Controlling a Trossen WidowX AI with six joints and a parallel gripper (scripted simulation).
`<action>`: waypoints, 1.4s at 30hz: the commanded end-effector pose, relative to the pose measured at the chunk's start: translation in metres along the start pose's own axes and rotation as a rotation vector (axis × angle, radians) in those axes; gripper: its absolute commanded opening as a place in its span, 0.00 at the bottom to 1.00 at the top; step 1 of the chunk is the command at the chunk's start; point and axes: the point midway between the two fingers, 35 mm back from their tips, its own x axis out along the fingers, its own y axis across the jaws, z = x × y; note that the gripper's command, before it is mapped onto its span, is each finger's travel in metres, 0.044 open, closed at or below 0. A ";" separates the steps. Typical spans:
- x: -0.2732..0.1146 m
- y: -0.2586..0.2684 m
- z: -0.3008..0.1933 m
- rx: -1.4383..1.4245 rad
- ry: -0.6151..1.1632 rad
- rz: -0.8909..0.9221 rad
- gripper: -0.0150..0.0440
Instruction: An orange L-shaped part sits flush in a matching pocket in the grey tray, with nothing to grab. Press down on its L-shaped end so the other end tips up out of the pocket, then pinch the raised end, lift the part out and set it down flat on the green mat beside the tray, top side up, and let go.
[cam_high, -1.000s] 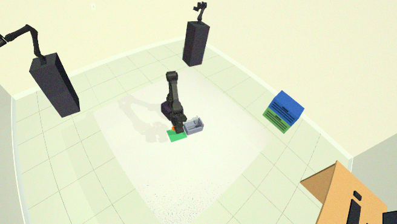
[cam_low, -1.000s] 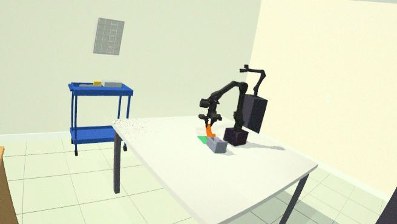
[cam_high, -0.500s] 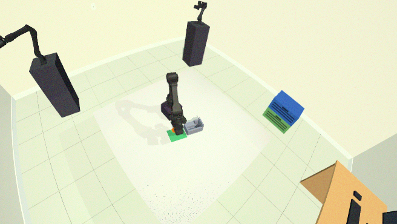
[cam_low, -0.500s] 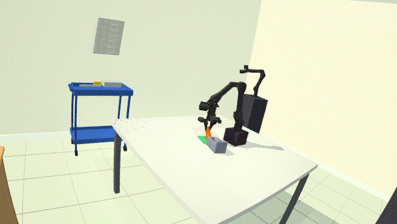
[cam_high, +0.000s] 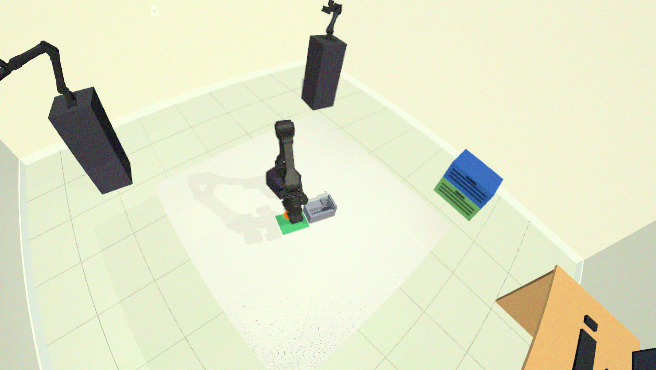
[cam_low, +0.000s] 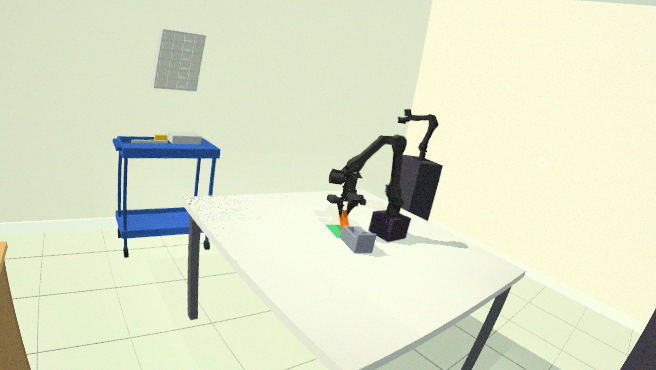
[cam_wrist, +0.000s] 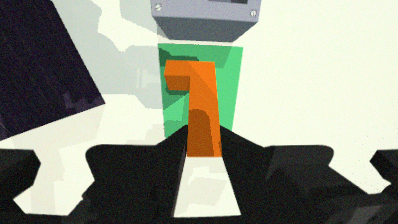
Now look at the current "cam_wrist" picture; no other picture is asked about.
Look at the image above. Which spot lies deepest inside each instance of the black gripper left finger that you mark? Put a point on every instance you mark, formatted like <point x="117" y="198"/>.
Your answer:
<point x="163" y="162"/>

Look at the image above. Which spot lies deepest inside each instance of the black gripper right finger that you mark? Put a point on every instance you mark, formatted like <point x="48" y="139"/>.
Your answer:
<point x="251" y="167"/>

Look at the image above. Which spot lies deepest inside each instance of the orange l-shaped part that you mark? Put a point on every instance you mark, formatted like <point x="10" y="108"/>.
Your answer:
<point x="199" y="78"/>

